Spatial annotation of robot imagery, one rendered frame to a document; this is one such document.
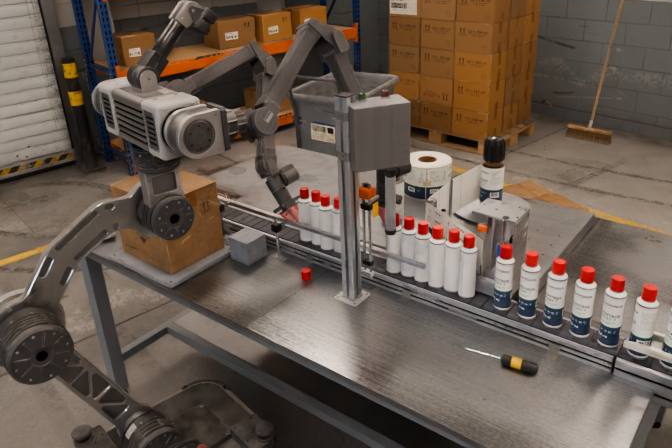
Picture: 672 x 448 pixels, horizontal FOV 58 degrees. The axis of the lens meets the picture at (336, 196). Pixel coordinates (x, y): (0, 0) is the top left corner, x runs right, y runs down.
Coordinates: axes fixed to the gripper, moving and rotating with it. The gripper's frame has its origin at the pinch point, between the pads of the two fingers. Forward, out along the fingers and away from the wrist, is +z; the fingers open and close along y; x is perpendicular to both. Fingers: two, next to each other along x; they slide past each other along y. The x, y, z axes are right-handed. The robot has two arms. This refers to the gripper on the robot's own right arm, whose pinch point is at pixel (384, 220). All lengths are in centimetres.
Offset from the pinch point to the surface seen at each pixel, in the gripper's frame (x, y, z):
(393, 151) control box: 14.8, -13.0, -32.1
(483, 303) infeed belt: 7.3, -40.6, 13.0
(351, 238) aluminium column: 22.8, -3.3, -4.3
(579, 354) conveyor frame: 11, -71, 15
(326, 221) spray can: 8.8, 18.3, 2.1
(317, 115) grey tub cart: -177, 180, 40
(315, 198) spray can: 7.2, 24.3, -4.5
